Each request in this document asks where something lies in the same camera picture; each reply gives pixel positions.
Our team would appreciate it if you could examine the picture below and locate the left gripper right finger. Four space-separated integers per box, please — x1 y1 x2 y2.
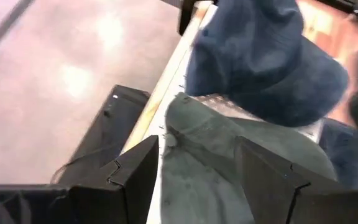
234 136 347 224

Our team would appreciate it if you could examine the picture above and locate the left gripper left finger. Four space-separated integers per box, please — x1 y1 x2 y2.
68 134 160 224

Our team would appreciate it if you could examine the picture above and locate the green cap with strap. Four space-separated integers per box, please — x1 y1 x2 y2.
160 91 338 224

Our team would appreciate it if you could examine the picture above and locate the blue cap with white tag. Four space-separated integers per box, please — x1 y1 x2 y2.
185 0 350 128

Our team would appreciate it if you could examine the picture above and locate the black box under table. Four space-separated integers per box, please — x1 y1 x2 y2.
50 84 151 185

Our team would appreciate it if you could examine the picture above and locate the white perforated metal shelf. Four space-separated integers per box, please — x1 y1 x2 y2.
146 4 326 224

